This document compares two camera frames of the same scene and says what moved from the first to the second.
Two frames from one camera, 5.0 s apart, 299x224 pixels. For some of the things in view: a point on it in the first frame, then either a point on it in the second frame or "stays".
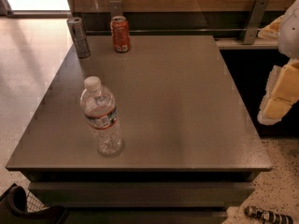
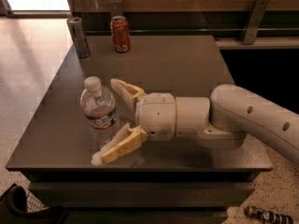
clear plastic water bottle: x=98 y=103 stays
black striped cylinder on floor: x=267 y=217 stays
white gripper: x=290 y=32 to x=156 y=116
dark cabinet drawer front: x=143 y=194 stays
